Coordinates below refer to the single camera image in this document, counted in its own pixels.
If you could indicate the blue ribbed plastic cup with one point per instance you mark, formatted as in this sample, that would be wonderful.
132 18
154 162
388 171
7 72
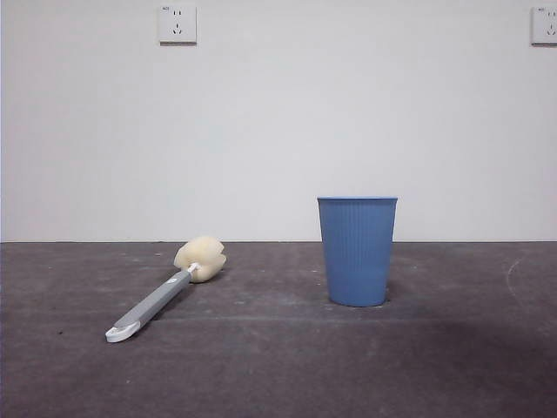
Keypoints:
357 252

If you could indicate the white wall socket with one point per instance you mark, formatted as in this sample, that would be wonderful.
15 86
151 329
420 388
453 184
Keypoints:
545 26
177 26

